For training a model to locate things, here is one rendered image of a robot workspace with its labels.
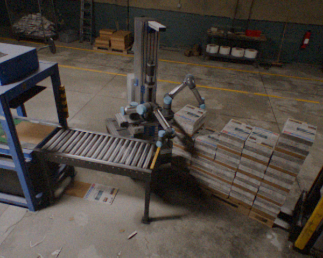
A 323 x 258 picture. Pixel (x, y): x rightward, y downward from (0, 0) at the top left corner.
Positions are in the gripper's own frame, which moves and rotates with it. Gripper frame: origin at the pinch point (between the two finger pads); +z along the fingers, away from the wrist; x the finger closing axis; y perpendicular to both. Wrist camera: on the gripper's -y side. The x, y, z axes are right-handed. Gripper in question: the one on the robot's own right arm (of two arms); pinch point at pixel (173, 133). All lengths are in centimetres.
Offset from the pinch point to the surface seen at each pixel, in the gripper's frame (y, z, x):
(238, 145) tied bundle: 11, 8, -78
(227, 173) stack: -32, 7, -76
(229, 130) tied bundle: 21, 15, -63
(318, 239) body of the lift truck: -54, -7, -184
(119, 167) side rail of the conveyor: -6, -84, 17
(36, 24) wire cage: -23, 318, 697
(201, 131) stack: -3.8, 30.1, -25.9
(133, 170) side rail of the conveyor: -7, -79, 3
